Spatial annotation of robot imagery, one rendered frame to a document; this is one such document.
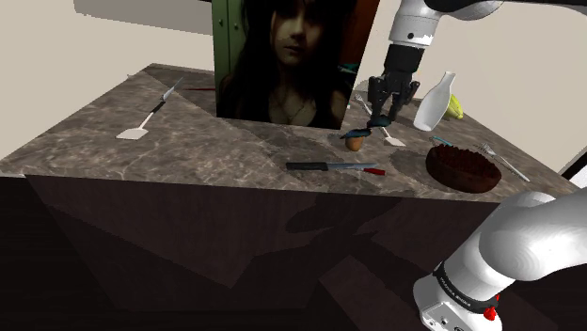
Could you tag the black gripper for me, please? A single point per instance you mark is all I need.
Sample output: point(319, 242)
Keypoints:
point(402, 60)

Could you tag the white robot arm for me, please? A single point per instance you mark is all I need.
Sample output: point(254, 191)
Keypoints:
point(523, 243)

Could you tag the white plastic fork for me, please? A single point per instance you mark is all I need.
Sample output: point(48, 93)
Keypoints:
point(393, 140)

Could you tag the white bottle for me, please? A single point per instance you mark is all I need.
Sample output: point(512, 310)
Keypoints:
point(433, 107)

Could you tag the blue teal tool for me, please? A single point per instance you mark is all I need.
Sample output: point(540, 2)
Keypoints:
point(356, 133)

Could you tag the small brown cup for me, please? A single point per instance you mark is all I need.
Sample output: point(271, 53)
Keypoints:
point(354, 144)

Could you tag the yellow banana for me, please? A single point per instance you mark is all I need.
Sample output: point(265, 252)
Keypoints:
point(455, 109)

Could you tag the teal pen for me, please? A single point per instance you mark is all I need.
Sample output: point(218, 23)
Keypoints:
point(443, 140)

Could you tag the dark brown bowl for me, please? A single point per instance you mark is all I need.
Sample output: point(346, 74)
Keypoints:
point(462, 170)

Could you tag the portrait picture box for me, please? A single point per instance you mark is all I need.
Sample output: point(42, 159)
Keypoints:
point(284, 64)

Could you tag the silver fork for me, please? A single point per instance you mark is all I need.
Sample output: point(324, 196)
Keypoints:
point(504, 162)

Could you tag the red pencil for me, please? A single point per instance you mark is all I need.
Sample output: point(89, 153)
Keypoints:
point(200, 89)

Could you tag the marble top counter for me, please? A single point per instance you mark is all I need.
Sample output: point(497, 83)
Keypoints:
point(183, 146)

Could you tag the grey knife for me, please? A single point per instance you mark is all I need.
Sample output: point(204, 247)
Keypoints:
point(170, 91)

